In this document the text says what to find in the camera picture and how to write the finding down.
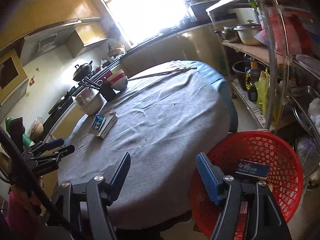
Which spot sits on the white bowl with food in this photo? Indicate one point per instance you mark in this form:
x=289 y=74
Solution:
x=91 y=105

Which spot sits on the black wok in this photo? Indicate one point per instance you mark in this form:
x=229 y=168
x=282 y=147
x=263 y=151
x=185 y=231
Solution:
x=83 y=72

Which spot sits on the gas stove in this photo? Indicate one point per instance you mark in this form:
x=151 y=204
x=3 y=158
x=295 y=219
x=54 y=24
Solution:
x=62 y=100

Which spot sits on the small steel pot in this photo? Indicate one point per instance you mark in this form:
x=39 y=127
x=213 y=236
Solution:
x=228 y=35

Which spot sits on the blue tablecloth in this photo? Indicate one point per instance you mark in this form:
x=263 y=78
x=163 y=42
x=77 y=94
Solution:
x=220 y=85

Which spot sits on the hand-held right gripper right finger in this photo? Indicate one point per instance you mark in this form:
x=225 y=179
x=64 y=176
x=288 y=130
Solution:
x=207 y=180

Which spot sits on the clear plastic bag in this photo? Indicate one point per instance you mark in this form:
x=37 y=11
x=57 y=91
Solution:
x=306 y=155

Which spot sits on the beige counter cabinet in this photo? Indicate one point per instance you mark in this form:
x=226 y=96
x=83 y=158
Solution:
x=175 y=45

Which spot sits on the white bowl with red print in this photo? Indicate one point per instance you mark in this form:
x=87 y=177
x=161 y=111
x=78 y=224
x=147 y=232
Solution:
x=120 y=82

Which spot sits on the newspaper sheet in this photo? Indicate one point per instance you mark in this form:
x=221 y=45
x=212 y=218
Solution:
x=250 y=102

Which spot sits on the red plastic basket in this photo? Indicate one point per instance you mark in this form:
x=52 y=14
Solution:
x=275 y=155

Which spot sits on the red packet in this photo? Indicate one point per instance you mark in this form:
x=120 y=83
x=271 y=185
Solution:
x=242 y=213

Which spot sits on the yellow plastic bag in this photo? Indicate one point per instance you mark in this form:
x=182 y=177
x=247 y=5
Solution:
x=262 y=90

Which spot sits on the clear plastic lid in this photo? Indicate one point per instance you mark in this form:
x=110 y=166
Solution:
x=307 y=60

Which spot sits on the bundle of dark chopsticks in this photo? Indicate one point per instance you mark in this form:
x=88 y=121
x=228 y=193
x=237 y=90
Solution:
x=90 y=83

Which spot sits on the long wooden stick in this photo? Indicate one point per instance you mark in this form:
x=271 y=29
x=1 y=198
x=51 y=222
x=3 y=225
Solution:
x=162 y=73

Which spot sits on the white plastic bag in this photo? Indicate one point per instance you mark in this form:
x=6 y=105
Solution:
x=315 y=112

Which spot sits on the large steel pot with lid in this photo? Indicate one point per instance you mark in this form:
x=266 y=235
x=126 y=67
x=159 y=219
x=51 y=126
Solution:
x=247 y=35

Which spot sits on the black countertop appliance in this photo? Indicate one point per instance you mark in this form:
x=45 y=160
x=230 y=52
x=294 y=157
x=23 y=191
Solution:
x=200 y=12

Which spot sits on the beige wall cabinets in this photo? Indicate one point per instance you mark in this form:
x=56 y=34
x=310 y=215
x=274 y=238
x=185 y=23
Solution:
x=50 y=12

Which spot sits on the black chopstick holder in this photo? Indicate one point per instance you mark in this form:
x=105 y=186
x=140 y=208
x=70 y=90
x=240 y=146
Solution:
x=108 y=92

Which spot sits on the cooking oil bottle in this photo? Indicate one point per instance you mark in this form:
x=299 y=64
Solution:
x=250 y=80

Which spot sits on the shallow steel basin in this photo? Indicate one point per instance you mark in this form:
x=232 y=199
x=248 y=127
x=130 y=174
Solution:
x=300 y=100

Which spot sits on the grey tablecloth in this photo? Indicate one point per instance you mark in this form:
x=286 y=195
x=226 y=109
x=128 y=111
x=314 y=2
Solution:
x=162 y=130

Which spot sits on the wooden framed panel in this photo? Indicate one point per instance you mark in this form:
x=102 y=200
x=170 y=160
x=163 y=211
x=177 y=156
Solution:
x=7 y=70

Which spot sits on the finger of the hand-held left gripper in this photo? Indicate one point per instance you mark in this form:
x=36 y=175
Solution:
x=53 y=143
x=64 y=151

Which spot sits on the metal shelf rack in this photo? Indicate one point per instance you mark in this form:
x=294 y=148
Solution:
x=287 y=60

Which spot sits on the blue cardboard box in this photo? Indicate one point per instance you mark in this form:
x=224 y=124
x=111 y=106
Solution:
x=252 y=170

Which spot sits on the pink plastic bag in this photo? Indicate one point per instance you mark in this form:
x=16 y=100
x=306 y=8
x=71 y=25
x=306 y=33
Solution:
x=280 y=30

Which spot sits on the blue tissue packet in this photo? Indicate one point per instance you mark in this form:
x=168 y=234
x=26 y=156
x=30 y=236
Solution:
x=98 y=124

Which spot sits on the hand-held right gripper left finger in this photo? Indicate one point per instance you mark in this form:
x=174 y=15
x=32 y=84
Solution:
x=121 y=175

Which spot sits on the white kitchen appliance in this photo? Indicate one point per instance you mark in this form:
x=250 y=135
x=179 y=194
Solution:
x=225 y=5

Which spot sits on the cardboard shelf liner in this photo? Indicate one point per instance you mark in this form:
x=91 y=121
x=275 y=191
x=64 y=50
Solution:
x=250 y=50

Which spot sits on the bright window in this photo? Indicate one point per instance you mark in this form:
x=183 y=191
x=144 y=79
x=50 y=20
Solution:
x=142 y=10

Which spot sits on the black bucket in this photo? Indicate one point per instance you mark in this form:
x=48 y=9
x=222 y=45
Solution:
x=240 y=72

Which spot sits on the white range hood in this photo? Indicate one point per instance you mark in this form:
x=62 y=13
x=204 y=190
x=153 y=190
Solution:
x=42 y=45

